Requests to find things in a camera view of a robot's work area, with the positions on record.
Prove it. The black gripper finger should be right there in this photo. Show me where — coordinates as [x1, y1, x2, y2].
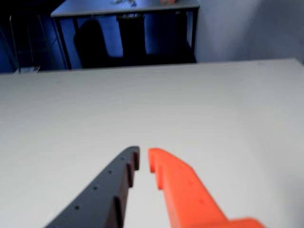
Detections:
[44, 145, 140, 228]

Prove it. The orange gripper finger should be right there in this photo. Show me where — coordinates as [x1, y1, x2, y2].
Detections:
[148, 147, 264, 228]

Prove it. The dark office chair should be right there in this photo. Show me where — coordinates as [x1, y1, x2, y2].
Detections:
[73, 20, 125, 69]

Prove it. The grey top black frame desk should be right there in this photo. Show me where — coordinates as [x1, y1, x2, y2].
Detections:
[50, 0, 200, 70]

